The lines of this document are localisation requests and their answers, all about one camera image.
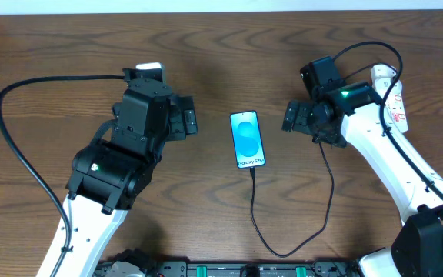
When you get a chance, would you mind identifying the blue Galaxy smartphone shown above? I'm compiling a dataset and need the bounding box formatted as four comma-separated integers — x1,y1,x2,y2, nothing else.
229,110,266,169

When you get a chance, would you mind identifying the black USB charging cable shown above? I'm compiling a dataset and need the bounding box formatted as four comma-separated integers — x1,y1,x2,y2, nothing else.
248,63,399,259

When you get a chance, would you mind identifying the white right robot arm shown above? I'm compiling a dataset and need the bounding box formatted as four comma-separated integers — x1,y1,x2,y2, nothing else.
282,57,443,276

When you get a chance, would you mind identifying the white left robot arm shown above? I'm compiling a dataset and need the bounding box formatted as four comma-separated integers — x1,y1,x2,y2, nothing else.
38,78,198,276

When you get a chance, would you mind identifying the white USB charger plug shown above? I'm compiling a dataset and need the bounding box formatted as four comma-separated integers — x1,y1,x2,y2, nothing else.
371,64,396,97

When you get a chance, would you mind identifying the white power strip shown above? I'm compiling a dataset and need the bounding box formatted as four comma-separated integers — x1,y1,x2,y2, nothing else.
386,92,408,133

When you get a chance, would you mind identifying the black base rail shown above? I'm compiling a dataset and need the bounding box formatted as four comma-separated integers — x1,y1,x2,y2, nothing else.
92,249,361,277

